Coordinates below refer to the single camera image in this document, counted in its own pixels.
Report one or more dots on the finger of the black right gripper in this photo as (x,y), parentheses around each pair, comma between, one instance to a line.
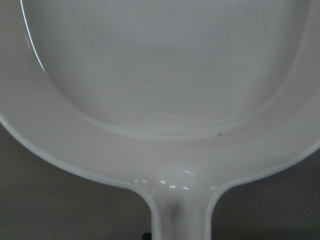
(147,236)

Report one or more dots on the white dustpan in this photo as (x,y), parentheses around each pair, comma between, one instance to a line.
(175,100)

